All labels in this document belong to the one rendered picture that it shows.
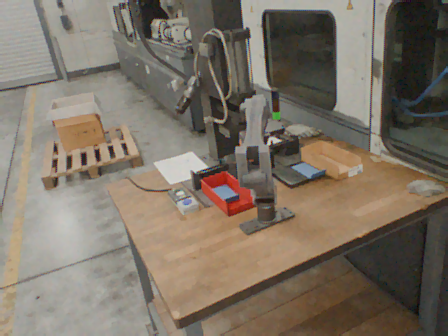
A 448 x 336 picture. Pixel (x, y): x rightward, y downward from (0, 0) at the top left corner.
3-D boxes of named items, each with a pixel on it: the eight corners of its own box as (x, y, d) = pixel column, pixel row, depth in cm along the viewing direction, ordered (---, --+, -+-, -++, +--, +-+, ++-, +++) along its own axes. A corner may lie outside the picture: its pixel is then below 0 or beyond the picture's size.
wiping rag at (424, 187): (397, 190, 152) (427, 200, 141) (397, 183, 151) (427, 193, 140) (423, 179, 157) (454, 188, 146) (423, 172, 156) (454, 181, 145)
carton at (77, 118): (60, 137, 513) (48, 99, 492) (108, 127, 527) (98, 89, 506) (57, 155, 455) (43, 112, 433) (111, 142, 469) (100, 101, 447)
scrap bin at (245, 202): (228, 217, 148) (226, 203, 145) (202, 191, 169) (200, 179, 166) (256, 206, 152) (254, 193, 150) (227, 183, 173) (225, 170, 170)
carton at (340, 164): (338, 183, 162) (338, 165, 159) (301, 163, 183) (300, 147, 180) (362, 173, 167) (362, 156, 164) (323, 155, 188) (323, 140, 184)
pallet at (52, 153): (50, 151, 511) (46, 141, 505) (128, 133, 537) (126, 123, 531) (45, 190, 407) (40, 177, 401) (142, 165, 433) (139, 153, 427)
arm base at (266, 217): (235, 207, 138) (244, 216, 132) (283, 189, 145) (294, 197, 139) (237, 226, 142) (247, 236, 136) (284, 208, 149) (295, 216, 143)
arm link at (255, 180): (255, 182, 143) (242, 164, 112) (274, 182, 142) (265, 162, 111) (256, 199, 142) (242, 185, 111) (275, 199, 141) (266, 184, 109)
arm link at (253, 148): (241, 95, 127) (234, 162, 106) (269, 92, 125) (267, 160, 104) (246, 125, 136) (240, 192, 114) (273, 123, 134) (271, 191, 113)
